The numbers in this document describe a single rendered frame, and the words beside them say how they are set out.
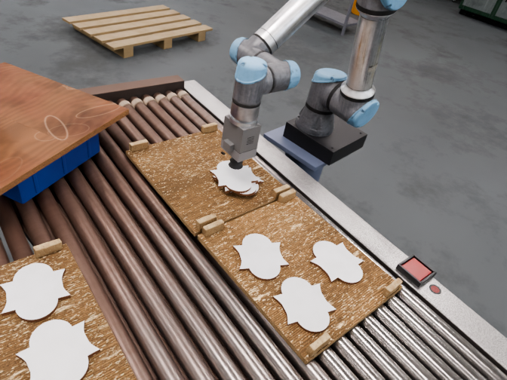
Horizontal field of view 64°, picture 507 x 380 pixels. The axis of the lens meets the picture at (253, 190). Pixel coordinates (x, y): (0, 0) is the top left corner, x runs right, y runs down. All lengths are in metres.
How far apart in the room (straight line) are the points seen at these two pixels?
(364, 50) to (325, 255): 0.63
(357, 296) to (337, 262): 0.10
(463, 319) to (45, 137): 1.17
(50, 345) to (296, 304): 0.50
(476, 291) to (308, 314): 1.87
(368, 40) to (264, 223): 0.62
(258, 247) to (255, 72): 0.43
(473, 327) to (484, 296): 1.57
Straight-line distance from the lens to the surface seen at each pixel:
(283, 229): 1.11
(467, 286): 2.71
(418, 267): 1.19
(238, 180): 1.19
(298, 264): 1.04
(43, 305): 0.94
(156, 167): 1.26
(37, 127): 1.27
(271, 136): 1.62
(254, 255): 1.02
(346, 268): 1.07
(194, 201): 1.15
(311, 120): 1.55
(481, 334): 1.17
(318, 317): 0.95
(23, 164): 1.13
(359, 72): 1.36
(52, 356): 0.88
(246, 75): 1.01
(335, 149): 1.52
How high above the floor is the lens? 1.70
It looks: 39 degrees down
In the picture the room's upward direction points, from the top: 12 degrees clockwise
